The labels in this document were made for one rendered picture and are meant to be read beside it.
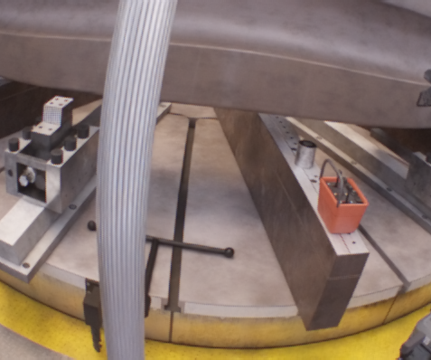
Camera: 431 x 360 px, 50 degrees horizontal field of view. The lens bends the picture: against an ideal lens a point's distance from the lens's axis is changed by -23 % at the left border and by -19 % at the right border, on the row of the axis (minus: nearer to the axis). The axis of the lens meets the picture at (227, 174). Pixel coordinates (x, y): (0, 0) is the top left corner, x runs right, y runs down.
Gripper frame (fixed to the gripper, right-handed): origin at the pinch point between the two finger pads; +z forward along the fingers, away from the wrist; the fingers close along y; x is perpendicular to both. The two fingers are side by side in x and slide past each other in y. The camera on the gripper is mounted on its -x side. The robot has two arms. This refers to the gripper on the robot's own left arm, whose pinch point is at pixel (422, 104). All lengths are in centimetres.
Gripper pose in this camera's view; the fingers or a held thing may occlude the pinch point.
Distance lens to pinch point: 212.7
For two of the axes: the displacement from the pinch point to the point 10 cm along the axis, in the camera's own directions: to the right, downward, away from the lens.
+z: -4.3, 3.1, 8.5
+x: 2.8, 9.4, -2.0
